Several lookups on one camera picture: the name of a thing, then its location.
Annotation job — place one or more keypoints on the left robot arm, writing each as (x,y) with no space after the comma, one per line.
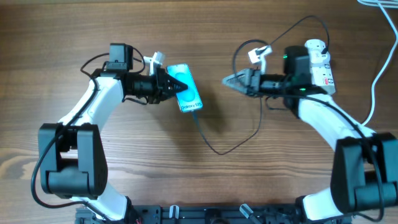
(72,168)

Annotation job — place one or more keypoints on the white power strip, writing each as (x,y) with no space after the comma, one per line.
(321,76)

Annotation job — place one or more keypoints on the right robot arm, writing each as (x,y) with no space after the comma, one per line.
(364,173)

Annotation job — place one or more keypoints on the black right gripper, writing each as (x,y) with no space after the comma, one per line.
(254,82)

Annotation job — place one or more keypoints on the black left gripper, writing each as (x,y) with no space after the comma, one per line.
(161,85)

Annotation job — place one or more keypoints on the white USB charger plug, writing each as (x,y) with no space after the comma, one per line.
(317,58)

